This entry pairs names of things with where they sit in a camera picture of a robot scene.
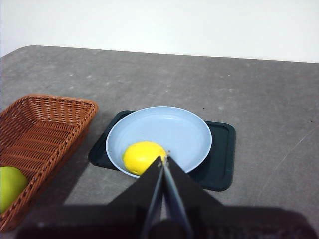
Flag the brown wicker basket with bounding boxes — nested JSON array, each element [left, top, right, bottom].
[[0, 94, 99, 232]]

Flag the green apple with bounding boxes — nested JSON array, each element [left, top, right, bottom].
[[0, 166, 29, 215]]

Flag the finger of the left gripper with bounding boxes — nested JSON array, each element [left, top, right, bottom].
[[16, 155, 165, 239], [161, 151, 311, 239]]

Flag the blue round plate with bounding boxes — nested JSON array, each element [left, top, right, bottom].
[[106, 106, 213, 179]]

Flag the yellow lemon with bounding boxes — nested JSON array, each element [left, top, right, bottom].
[[123, 141, 167, 175]]

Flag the black rectangular tray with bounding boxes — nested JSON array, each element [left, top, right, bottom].
[[88, 110, 236, 192]]

